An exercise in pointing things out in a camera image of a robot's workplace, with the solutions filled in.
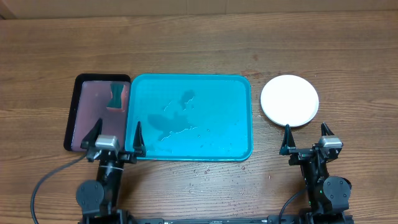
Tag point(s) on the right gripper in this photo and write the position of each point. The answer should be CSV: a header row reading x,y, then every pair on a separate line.
x,y
301,154

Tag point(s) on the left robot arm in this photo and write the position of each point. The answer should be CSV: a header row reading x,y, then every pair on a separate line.
x,y
98,198

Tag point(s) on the black tray with soapy water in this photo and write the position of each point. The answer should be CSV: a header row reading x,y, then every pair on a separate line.
x,y
91,94

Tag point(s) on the white plate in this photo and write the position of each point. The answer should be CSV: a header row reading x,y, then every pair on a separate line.
x,y
289,99

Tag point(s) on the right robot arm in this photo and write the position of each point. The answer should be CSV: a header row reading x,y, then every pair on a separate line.
x,y
328,196

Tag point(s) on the green and orange sponge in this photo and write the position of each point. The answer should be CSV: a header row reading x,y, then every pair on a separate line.
x,y
117,97

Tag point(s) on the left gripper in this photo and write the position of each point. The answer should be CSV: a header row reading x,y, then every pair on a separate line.
x,y
137,146

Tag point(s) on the teal plastic serving tray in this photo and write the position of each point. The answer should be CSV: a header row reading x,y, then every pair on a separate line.
x,y
191,117

